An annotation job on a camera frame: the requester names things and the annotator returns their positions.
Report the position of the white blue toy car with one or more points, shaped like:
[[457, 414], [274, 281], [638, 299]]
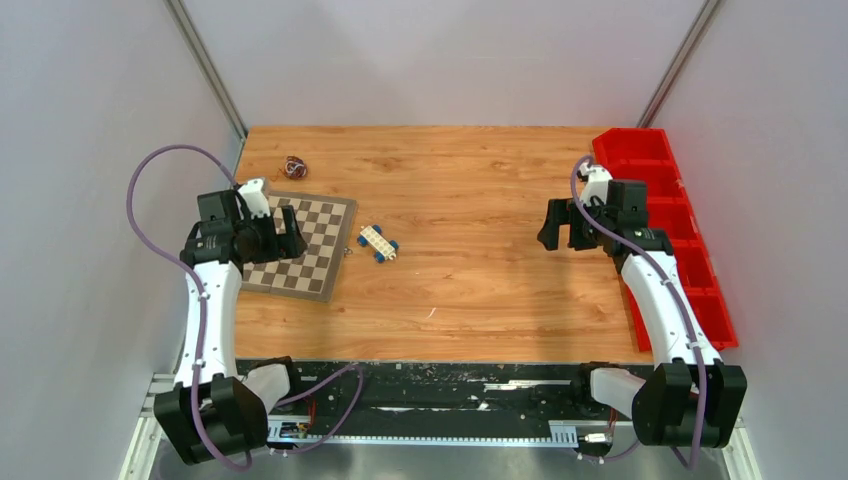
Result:
[[384, 250]]

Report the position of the aluminium frame rail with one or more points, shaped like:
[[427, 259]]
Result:
[[571, 435]]

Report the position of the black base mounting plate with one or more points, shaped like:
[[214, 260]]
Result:
[[435, 401]]

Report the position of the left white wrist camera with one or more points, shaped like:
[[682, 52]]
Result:
[[254, 193]]

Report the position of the left corner aluminium post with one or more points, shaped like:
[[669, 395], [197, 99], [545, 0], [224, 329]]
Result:
[[191, 36]]

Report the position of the corner aluminium post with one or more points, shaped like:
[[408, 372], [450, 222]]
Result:
[[191, 36], [697, 30]]

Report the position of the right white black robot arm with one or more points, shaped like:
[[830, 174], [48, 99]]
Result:
[[692, 398]]

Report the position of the red plastic bin row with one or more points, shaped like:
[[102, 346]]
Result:
[[645, 154]]

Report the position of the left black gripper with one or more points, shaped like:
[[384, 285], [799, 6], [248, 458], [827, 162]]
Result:
[[292, 243]]

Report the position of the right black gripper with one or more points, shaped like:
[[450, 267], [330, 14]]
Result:
[[562, 211]]

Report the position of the right corner aluminium post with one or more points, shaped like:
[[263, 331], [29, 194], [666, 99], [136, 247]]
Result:
[[697, 30]]

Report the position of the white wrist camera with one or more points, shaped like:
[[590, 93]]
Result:
[[254, 193], [596, 180]]

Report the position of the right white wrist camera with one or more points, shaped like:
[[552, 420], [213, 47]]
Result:
[[596, 180]]

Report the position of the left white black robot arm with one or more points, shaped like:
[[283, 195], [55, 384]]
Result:
[[211, 413]]

